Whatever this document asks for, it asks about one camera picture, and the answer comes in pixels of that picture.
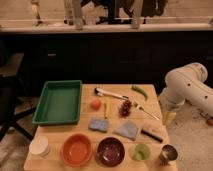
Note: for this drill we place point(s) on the yellow banana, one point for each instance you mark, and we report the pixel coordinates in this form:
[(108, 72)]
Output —
[(106, 110)]

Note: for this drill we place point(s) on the orange tomato toy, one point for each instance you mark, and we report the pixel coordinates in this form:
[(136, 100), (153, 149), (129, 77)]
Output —
[(95, 104)]

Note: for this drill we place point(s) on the red-orange bowl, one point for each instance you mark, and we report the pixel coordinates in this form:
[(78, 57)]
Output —
[(76, 150)]

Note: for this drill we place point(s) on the blue sponge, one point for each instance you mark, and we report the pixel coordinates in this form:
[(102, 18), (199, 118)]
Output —
[(99, 125)]

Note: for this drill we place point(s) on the blue-grey cloth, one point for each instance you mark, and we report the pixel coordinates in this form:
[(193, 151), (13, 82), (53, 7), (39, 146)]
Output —
[(128, 130)]

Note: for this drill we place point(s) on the dark side chair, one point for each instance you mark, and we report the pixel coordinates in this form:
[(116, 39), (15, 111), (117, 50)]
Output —
[(8, 100)]

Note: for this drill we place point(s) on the brown pine cone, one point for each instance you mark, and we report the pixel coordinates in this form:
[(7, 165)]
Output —
[(125, 108)]

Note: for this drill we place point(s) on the metal cup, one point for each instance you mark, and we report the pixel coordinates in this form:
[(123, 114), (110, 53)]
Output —
[(167, 154)]

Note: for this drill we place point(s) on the green plastic cup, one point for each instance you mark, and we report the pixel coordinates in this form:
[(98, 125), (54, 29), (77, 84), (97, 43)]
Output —
[(141, 152)]

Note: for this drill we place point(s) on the green plastic tray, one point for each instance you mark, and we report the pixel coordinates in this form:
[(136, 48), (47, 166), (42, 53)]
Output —
[(59, 103)]

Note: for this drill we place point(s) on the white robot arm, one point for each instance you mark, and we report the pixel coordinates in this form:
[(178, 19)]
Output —
[(185, 83)]

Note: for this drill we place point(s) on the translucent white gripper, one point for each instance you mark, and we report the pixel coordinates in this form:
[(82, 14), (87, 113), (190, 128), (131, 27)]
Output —
[(168, 111)]

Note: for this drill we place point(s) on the wooden brush black base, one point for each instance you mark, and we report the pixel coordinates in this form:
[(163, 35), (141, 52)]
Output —
[(152, 132)]

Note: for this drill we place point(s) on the silver fork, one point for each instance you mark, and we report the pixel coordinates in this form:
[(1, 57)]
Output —
[(139, 107)]

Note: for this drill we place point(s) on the dark purple bowl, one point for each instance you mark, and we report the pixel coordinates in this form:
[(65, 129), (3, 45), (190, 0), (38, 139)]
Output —
[(110, 152)]

